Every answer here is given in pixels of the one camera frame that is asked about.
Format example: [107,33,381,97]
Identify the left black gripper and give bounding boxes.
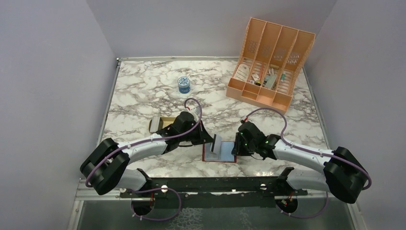
[179,120,214,146]

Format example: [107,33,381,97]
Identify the red leather card holder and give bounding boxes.
[202,141,237,163]

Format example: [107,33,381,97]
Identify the beige oval tray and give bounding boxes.
[159,117,176,130]

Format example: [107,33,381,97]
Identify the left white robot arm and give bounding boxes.
[79,112,214,197]

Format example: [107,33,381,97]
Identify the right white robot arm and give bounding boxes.
[232,121,369,204]

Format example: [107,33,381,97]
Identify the stack of cards in tray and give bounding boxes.
[148,116,161,134]

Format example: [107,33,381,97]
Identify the white striped card in organizer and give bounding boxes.
[234,64,250,81]

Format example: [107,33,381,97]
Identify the blue round tin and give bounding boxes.
[177,76,191,94]

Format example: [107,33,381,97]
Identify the small items in organizer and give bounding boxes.
[247,64,280,90]

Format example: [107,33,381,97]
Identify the orange plastic file organizer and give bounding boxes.
[226,18,316,114]

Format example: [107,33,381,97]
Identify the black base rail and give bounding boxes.
[120,176,307,209]

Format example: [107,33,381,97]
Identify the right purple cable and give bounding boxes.
[242,108,372,220]

